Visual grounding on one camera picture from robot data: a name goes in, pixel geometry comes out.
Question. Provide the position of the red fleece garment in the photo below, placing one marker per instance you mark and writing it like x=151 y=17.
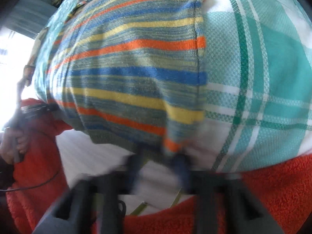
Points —
x=39 y=181

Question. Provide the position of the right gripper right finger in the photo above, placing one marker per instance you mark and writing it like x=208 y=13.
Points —
x=222 y=201

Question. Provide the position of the person's left hand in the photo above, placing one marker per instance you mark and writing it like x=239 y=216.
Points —
x=13 y=138

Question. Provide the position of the teal plaid bedspread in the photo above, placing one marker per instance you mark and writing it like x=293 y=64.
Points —
x=258 y=94

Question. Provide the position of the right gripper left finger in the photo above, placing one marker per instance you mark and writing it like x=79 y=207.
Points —
x=93 y=200

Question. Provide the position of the blue curtain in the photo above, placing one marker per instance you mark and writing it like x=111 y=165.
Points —
x=29 y=17

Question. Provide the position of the striped knit sweater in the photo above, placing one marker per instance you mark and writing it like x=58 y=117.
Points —
x=130 y=72

